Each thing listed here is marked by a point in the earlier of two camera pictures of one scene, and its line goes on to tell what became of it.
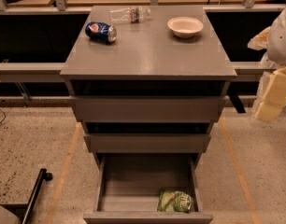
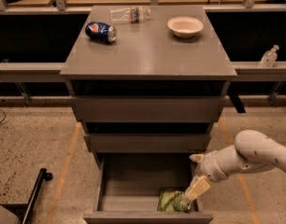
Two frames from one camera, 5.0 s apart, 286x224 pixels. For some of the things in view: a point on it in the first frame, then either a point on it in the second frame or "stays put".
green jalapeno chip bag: x=174 y=202 stays put
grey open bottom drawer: x=127 y=187 stays put
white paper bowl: x=185 y=27 stays put
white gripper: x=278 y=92 → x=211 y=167
